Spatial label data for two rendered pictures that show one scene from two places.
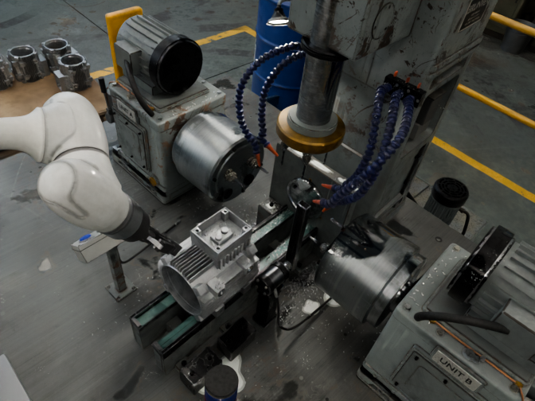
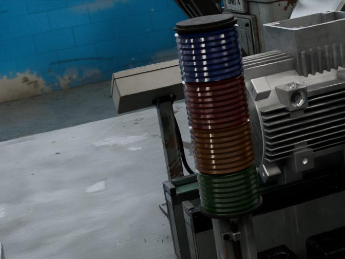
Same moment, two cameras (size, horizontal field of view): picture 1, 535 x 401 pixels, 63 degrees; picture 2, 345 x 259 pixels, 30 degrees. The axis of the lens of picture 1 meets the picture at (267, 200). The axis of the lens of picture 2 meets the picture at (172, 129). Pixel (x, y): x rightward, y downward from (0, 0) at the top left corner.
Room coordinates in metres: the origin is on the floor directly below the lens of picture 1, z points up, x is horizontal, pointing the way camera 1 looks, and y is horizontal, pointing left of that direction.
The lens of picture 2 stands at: (-0.20, -0.29, 1.30)
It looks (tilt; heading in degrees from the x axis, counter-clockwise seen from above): 16 degrees down; 37
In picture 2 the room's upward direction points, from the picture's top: 9 degrees counter-clockwise
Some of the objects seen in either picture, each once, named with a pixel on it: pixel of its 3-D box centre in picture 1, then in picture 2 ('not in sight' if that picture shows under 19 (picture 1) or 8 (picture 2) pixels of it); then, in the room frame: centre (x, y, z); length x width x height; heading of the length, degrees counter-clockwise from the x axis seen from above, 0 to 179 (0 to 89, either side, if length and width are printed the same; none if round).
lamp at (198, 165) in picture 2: not in sight; (222, 142); (0.30, 0.03, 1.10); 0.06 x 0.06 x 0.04
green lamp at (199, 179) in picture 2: not in sight; (228, 184); (0.30, 0.03, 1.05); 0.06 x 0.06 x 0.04
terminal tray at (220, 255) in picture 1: (221, 238); (315, 42); (0.71, 0.10, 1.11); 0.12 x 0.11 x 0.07; 144
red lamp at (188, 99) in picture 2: not in sight; (215, 97); (0.30, 0.03, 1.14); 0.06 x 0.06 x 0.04
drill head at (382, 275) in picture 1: (377, 275); not in sight; (0.71, -0.32, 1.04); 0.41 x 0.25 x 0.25; 52
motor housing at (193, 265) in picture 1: (209, 268); (298, 108); (0.67, 0.13, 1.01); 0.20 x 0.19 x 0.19; 144
